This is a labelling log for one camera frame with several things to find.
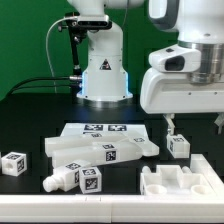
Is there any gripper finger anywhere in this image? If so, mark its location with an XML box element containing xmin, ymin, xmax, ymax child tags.
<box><xmin>215</xmin><ymin>113</ymin><xmax>224</xmax><ymax>133</ymax></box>
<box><xmin>164</xmin><ymin>114</ymin><xmax>175</xmax><ymax>135</ymax></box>

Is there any white L-shaped border fence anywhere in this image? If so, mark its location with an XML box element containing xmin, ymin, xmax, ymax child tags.
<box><xmin>0</xmin><ymin>154</ymin><xmax>224</xmax><ymax>224</ymax></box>

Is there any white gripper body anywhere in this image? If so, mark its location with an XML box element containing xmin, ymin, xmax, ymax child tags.
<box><xmin>140</xmin><ymin>68</ymin><xmax>224</xmax><ymax>114</ymax></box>

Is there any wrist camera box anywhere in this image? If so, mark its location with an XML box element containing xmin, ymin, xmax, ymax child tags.
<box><xmin>149</xmin><ymin>44</ymin><xmax>201</xmax><ymax>73</ymax></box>

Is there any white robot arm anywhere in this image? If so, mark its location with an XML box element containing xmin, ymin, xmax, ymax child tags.
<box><xmin>67</xmin><ymin>0</ymin><xmax>224</xmax><ymax>127</ymax></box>

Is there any white chair seat part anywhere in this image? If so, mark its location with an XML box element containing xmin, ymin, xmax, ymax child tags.
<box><xmin>140</xmin><ymin>165</ymin><xmax>214</xmax><ymax>196</ymax></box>

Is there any white cube nut far left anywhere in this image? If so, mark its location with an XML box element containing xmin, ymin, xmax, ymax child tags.
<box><xmin>1</xmin><ymin>152</ymin><xmax>27</xmax><ymax>176</ymax></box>

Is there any white long side bar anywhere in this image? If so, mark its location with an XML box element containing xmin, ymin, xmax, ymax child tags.
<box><xmin>52</xmin><ymin>137</ymin><xmax>159</xmax><ymax>168</ymax></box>
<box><xmin>45</xmin><ymin>132</ymin><xmax>127</xmax><ymax>157</ymax></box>

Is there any grey cable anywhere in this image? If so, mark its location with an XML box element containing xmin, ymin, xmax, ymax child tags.
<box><xmin>45</xmin><ymin>17</ymin><xmax>73</xmax><ymax>94</ymax></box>

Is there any black camera on stand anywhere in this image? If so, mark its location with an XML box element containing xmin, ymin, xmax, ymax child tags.
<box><xmin>58</xmin><ymin>12</ymin><xmax>112</xmax><ymax>33</ymax></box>

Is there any white cube nut with tag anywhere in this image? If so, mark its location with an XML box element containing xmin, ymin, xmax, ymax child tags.
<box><xmin>79</xmin><ymin>167</ymin><xmax>102</xmax><ymax>194</ymax></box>

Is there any white long side bar lower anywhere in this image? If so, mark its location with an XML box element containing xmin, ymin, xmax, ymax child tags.
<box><xmin>52</xmin><ymin>137</ymin><xmax>159</xmax><ymax>168</ymax></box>

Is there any black cable bundle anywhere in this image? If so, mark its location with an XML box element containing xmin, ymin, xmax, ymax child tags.
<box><xmin>4</xmin><ymin>74</ymin><xmax>84</xmax><ymax>98</ymax></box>

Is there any white long side bar upper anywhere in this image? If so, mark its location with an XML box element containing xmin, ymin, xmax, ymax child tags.
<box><xmin>45</xmin><ymin>132</ymin><xmax>127</xmax><ymax>157</ymax></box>

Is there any white flat chair back panel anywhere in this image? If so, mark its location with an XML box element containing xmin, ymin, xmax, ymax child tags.
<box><xmin>61</xmin><ymin>123</ymin><xmax>147</xmax><ymax>136</ymax></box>

